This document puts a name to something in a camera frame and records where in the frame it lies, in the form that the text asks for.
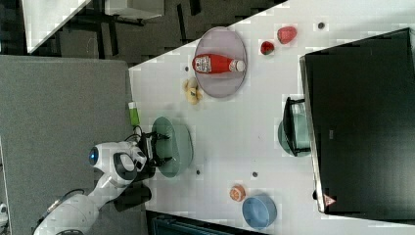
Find orange slice toy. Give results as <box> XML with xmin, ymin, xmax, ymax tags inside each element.
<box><xmin>229</xmin><ymin>184</ymin><xmax>246</xmax><ymax>202</ymax></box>

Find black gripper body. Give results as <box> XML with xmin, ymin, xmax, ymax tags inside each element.
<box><xmin>138</xmin><ymin>133</ymin><xmax>156</xmax><ymax>167</ymax></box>

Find yellow plush banana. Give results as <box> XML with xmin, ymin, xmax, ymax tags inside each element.
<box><xmin>182</xmin><ymin>77</ymin><xmax>203</xmax><ymax>105</ymax></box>

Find black silver toaster oven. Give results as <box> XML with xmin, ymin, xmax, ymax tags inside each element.
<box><xmin>283</xmin><ymin>28</ymin><xmax>415</xmax><ymax>224</ymax></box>

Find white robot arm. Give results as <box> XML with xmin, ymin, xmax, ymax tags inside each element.
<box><xmin>32</xmin><ymin>131</ymin><xmax>169</xmax><ymax>235</ymax></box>

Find blue plastic bowl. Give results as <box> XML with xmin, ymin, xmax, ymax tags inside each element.
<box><xmin>242</xmin><ymin>194</ymin><xmax>277</xmax><ymax>230</ymax></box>

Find red toy strawberry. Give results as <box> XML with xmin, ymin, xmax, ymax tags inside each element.
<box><xmin>260</xmin><ymin>41</ymin><xmax>274</xmax><ymax>55</ymax></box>

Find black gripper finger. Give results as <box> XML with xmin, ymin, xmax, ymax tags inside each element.
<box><xmin>153</xmin><ymin>157</ymin><xmax>172</xmax><ymax>166</ymax></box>
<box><xmin>151</xmin><ymin>131</ymin><xmax>170</xmax><ymax>140</ymax></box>

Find purple round plate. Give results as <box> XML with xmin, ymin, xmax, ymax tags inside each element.
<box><xmin>191</xmin><ymin>26</ymin><xmax>248</xmax><ymax>98</ymax></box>

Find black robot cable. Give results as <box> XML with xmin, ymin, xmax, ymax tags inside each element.
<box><xmin>123</xmin><ymin>125</ymin><xmax>145</xmax><ymax>145</ymax></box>

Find red plush ketchup bottle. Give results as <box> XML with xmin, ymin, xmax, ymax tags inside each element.
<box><xmin>192</xmin><ymin>54</ymin><xmax>246</xmax><ymax>74</ymax></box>

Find green plastic bottle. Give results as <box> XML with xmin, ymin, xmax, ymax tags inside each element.
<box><xmin>128</xmin><ymin>102</ymin><xmax>140</xmax><ymax>126</ymax></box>

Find mint green plastic strainer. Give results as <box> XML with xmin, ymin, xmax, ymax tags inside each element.
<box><xmin>152</xmin><ymin>117</ymin><xmax>194</xmax><ymax>178</ymax></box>

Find white side table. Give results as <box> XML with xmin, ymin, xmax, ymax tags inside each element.
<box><xmin>21</xmin><ymin>0</ymin><xmax>92</xmax><ymax>54</ymax></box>

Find red green toy fruit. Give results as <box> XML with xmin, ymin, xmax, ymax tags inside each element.
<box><xmin>277</xmin><ymin>26</ymin><xmax>298</xmax><ymax>44</ymax></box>

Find mint green measuring cup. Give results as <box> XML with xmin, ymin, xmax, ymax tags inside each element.
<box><xmin>278</xmin><ymin>114</ymin><xmax>310</xmax><ymax>157</ymax></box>

